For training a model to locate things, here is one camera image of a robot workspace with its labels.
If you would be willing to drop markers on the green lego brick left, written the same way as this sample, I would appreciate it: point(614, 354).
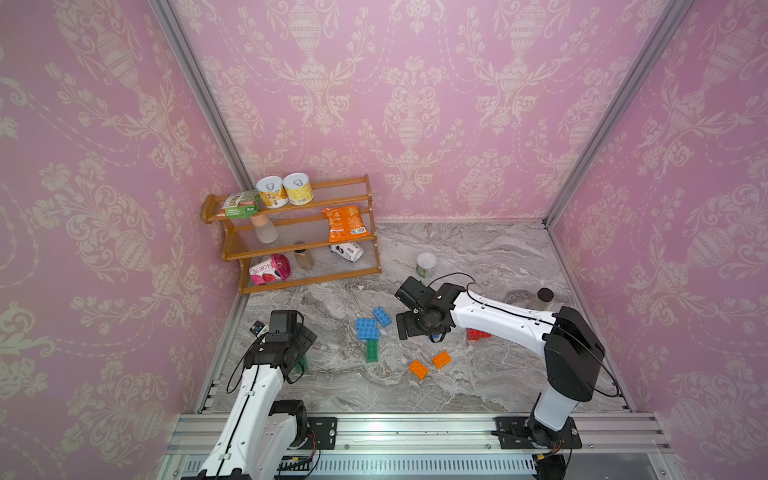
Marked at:
point(303, 364)

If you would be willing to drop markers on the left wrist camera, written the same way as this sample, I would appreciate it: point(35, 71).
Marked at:
point(258, 328)

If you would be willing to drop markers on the orange lego brick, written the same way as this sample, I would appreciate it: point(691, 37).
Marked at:
point(418, 369)
point(441, 360)

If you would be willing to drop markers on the orange lego brick right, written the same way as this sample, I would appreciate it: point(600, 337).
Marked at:
point(441, 360)

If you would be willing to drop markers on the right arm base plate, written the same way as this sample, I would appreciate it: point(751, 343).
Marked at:
point(519, 432)

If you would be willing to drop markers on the wooden three-tier shelf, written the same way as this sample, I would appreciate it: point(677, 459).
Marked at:
point(301, 227)

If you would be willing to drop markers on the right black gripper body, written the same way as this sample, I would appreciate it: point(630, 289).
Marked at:
point(424, 318)

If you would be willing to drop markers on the red lego brick front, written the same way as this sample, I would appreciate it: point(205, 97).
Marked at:
point(475, 335)

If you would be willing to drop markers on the orange-label white can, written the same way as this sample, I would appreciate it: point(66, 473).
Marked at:
point(272, 192)

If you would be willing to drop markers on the orange chips bag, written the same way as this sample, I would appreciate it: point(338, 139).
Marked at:
point(345, 224)

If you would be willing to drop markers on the orange lego brick front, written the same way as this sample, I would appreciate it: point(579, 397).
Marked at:
point(418, 369)

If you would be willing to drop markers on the small green white-lid cup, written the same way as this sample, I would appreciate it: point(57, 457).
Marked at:
point(425, 264)

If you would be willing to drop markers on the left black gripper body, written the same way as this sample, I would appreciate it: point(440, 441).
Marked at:
point(302, 342)

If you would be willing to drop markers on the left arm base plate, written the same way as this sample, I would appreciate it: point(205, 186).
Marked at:
point(321, 433)

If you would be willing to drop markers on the green snack packet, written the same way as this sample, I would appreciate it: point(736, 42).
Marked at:
point(241, 205)

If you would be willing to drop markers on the aluminium mounting rail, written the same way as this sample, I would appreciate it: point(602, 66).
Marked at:
point(616, 445)

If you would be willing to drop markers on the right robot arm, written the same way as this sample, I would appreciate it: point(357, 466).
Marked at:
point(572, 353)

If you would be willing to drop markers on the white blueberry yogurt bottle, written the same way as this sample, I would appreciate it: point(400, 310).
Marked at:
point(350, 251)

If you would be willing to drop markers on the yellow-label white can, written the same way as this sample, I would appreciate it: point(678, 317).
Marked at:
point(298, 188)

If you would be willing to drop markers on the green lego brick middle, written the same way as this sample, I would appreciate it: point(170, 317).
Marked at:
point(372, 351)

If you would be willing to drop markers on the pink strawberry drink cup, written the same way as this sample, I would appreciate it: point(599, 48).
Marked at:
point(274, 269)

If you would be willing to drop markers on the black-lid grey jar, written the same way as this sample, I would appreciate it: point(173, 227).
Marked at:
point(542, 300)

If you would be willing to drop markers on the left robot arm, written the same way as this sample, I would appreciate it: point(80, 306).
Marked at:
point(260, 429)

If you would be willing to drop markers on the light blue large lego brick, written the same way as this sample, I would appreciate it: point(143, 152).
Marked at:
point(367, 329)

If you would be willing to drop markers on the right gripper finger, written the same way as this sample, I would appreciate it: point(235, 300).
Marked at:
point(409, 293)
point(409, 325)

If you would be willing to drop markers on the brown spice jar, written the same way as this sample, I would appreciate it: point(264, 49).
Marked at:
point(304, 259)

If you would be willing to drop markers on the green lego brick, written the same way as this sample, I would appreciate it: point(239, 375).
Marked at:
point(372, 351)
point(303, 364)

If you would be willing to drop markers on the light blue small lego brick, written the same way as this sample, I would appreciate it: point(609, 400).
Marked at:
point(382, 317)

